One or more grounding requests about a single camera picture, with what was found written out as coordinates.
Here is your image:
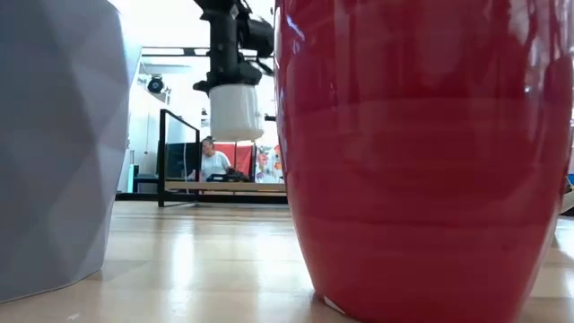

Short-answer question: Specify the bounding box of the black metal table frame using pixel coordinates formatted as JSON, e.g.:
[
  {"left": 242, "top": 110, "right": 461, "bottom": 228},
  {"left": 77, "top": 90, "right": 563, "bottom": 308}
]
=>
[{"left": 115, "top": 191, "right": 289, "bottom": 205}]

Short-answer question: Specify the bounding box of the red banner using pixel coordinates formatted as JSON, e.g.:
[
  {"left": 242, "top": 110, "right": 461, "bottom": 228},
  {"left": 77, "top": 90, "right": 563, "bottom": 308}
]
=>
[{"left": 213, "top": 142, "right": 255, "bottom": 179}]

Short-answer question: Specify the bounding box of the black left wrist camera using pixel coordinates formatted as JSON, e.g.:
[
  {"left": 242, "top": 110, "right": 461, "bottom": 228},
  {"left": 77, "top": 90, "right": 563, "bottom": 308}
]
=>
[{"left": 239, "top": 15, "right": 275, "bottom": 59}]

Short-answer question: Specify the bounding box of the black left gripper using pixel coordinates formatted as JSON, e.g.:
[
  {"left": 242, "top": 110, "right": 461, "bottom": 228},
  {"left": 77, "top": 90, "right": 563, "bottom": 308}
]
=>
[{"left": 193, "top": 20, "right": 264, "bottom": 93}]

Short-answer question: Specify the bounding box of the teal container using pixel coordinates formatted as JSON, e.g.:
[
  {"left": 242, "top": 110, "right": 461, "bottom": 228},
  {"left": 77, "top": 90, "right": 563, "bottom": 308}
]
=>
[{"left": 127, "top": 163, "right": 140, "bottom": 194}]

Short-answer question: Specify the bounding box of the person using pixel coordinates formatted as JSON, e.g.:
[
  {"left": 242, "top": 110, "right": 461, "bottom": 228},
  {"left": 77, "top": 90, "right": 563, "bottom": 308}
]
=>
[{"left": 187, "top": 135, "right": 235, "bottom": 183}]

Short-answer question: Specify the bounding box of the red mug white handle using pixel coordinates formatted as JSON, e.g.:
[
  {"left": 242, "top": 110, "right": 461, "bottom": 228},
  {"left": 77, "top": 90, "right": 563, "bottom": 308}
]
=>
[{"left": 273, "top": 0, "right": 574, "bottom": 323}]

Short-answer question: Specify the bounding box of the grey-blue faceted mug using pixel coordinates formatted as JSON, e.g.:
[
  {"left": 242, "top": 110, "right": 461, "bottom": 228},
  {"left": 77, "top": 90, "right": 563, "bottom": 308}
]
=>
[{"left": 0, "top": 0, "right": 143, "bottom": 304}]

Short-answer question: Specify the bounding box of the white mug black text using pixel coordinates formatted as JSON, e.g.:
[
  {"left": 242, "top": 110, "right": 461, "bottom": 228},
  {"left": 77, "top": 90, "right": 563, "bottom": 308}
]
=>
[{"left": 208, "top": 83, "right": 265, "bottom": 143}]

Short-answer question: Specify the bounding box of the black monitor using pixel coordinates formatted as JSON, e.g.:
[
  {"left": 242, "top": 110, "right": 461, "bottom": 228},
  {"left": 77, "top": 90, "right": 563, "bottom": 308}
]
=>
[{"left": 164, "top": 142, "right": 202, "bottom": 181}]

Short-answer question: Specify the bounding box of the wooden shelf black metal frame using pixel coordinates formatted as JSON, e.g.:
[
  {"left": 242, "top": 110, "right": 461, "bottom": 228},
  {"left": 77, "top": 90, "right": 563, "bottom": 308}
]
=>
[{"left": 156, "top": 108, "right": 288, "bottom": 208}]

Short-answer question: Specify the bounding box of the black ceiling spotlight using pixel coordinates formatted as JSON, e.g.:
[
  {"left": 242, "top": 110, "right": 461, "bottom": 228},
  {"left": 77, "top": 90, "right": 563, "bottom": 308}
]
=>
[{"left": 146, "top": 74, "right": 165, "bottom": 94}]

